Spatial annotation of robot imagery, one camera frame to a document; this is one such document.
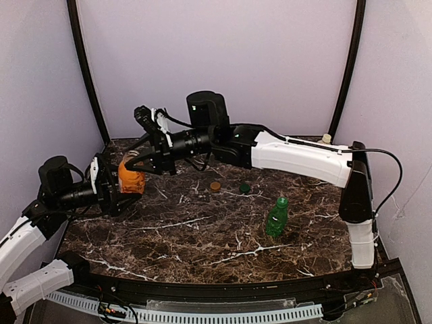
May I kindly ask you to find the orange juice bottle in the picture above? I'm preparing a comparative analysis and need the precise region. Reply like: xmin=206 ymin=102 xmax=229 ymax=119
xmin=117 ymin=150 xmax=145 ymax=194

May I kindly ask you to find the orange bottle cap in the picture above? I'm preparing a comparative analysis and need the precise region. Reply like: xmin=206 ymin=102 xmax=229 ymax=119
xmin=210 ymin=182 xmax=221 ymax=192

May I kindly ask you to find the dark green bottle cap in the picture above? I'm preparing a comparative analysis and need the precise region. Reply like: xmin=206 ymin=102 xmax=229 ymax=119
xmin=239 ymin=183 xmax=251 ymax=194

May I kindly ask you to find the green plastic soda bottle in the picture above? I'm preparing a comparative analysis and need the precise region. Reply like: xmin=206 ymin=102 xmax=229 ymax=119
xmin=266 ymin=196 xmax=288 ymax=238

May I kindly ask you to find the cream bottle cap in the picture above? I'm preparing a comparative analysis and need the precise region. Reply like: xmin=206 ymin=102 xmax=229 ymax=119
xmin=322 ymin=134 xmax=331 ymax=144

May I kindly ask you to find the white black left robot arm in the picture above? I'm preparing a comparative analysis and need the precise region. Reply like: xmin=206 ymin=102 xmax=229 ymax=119
xmin=1 ymin=154 xmax=141 ymax=323

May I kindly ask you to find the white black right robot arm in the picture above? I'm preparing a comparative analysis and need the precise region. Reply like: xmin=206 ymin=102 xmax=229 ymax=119
xmin=125 ymin=90 xmax=375 ymax=269

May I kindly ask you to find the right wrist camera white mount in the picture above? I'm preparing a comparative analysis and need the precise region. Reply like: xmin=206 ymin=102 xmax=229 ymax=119
xmin=131 ymin=105 xmax=172 ymax=149

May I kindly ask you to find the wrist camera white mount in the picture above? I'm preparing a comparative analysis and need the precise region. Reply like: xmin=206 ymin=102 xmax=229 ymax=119
xmin=89 ymin=157 xmax=99 ymax=194
xmin=131 ymin=105 xmax=172 ymax=149

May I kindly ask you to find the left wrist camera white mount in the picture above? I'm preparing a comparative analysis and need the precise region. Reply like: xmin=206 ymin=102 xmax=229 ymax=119
xmin=89 ymin=157 xmax=99 ymax=194

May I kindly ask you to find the black front table rail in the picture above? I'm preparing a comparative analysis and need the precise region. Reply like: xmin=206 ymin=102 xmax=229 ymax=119
xmin=63 ymin=259 xmax=405 ymax=305

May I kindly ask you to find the white slotted cable duct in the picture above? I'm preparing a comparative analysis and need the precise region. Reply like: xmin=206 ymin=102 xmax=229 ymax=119
xmin=46 ymin=290 xmax=325 ymax=324

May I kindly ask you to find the black left frame post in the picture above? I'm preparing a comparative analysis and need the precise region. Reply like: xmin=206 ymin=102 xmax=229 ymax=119
xmin=66 ymin=0 xmax=111 ymax=145

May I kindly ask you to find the black frame post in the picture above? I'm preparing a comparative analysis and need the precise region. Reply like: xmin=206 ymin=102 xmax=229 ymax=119
xmin=328 ymin=0 xmax=367 ymax=140
xmin=66 ymin=0 xmax=111 ymax=145

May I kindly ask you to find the black right frame post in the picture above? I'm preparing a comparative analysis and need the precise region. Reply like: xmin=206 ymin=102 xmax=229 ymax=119
xmin=328 ymin=0 xmax=367 ymax=140

